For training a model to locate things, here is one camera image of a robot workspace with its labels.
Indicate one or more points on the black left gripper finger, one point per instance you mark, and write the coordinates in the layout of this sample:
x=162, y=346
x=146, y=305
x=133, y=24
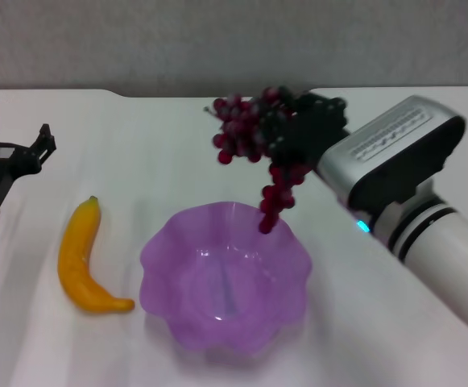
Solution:
x=45, y=141

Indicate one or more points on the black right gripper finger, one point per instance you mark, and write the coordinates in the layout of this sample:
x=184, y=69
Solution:
x=294, y=98
x=280, y=141

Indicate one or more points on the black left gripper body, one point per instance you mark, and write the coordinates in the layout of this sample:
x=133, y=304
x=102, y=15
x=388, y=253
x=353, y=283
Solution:
x=10, y=161

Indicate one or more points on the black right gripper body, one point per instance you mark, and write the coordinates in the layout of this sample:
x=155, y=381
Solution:
x=318, y=133

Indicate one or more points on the dark red grape bunch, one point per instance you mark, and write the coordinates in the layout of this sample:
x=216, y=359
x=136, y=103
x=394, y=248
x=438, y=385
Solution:
x=237, y=125

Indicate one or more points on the yellow banana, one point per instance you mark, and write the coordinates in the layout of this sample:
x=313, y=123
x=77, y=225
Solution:
x=76, y=250

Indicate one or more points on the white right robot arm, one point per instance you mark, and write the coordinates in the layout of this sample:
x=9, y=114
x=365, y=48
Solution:
x=439, y=250

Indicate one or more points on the purple scalloped plastic bowl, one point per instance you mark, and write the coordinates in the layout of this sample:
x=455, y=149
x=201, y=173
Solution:
x=201, y=282

